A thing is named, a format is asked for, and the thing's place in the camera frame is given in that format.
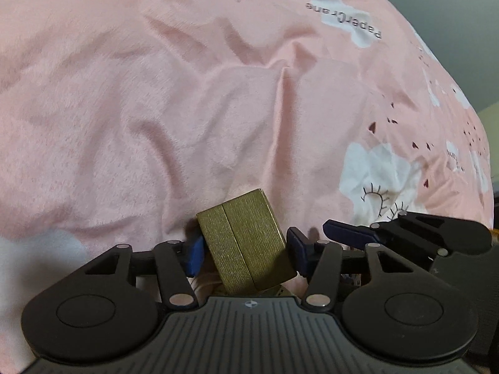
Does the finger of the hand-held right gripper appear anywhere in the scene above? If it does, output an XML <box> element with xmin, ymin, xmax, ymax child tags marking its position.
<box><xmin>323</xmin><ymin>210</ymin><xmax>492</xmax><ymax>260</ymax></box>

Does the pink printed blanket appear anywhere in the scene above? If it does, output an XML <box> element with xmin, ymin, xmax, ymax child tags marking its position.
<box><xmin>0</xmin><ymin>0</ymin><xmax>495</xmax><ymax>374</ymax></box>

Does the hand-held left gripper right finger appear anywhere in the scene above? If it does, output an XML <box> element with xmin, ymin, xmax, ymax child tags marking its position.
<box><xmin>286</xmin><ymin>227</ymin><xmax>430</xmax><ymax>312</ymax></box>

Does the gold ribbed box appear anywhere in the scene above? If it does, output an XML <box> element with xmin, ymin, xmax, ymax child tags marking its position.
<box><xmin>196</xmin><ymin>189</ymin><xmax>297</xmax><ymax>295</ymax></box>

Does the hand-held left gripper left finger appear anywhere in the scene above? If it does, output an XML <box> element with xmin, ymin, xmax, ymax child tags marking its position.
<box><xmin>84</xmin><ymin>237</ymin><xmax>206</xmax><ymax>311</ymax></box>

